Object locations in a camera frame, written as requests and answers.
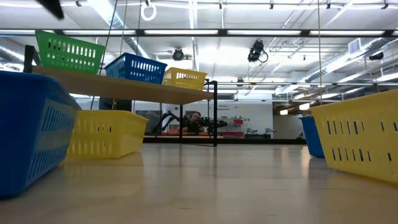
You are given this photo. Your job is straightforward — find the green plastic basket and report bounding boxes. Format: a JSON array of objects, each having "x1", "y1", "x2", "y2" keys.
[{"x1": 35, "y1": 29, "x2": 106, "y2": 75}]

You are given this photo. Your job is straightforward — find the blue plastic basket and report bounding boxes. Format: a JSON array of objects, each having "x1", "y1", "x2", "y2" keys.
[
  {"x1": 298, "y1": 115, "x2": 326, "y2": 159},
  {"x1": 104, "y1": 52, "x2": 169, "y2": 85},
  {"x1": 0, "y1": 70, "x2": 82, "y2": 199}
]

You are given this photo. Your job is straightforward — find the yellow plastic basket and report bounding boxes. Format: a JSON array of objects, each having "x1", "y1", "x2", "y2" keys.
[
  {"x1": 67, "y1": 109, "x2": 149, "y2": 160},
  {"x1": 310, "y1": 89, "x2": 398, "y2": 185},
  {"x1": 162, "y1": 67, "x2": 208, "y2": 91}
]

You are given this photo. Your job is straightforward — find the wooden shelf with black legs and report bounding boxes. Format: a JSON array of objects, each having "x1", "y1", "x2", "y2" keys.
[{"x1": 23, "y1": 44, "x2": 218, "y2": 147}]

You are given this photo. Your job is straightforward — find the black screen panel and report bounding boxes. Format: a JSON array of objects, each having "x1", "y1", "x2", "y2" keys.
[{"x1": 98, "y1": 97, "x2": 133, "y2": 112}]

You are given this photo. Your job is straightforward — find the round black ceiling device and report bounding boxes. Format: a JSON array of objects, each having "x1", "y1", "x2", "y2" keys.
[{"x1": 172, "y1": 47, "x2": 186, "y2": 62}]

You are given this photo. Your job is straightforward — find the person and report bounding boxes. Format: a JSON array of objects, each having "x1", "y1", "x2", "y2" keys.
[{"x1": 182, "y1": 111, "x2": 205, "y2": 134}]

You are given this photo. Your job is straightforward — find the red and white storage rack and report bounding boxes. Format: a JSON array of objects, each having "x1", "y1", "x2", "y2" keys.
[{"x1": 210, "y1": 116, "x2": 246, "y2": 138}]

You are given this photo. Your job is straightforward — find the grey ceiling vent box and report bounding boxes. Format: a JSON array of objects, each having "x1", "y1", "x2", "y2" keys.
[{"x1": 348, "y1": 37, "x2": 362, "y2": 55}]

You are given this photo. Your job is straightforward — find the silver ventilation duct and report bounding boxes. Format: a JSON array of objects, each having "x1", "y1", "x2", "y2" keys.
[
  {"x1": 306, "y1": 37, "x2": 398, "y2": 83},
  {"x1": 86, "y1": 0, "x2": 150, "y2": 60}
]

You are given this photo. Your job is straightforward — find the long thin black cable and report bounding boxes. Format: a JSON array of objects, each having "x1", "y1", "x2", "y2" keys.
[{"x1": 89, "y1": 0, "x2": 119, "y2": 110}]

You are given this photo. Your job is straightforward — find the white hanging ring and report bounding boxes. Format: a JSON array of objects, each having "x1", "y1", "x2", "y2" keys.
[{"x1": 140, "y1": 0, "x2": 157, "y2": 22}]

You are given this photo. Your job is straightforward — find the black overhead frame bar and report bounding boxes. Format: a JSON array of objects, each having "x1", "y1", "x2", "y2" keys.
[{"x1": 0, "y1": 28, "x2": 398, "y2": 38}]

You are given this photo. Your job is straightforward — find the black overhead camera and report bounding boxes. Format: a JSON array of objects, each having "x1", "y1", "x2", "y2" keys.
[{"x1": 247, "y1": 39, "x2": 269, "y2": 63}]

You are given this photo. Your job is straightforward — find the black aluminium table frame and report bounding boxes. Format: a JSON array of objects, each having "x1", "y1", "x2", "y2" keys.
[{"x1": 142, "y1": 136, "x2": 307, "y2": 146}]

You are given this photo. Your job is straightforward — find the thin yellowish hanging rope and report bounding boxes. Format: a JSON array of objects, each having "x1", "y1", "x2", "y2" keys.
[{"x1": 316, "y1": 0, "x2": 323, "y2": 105}]

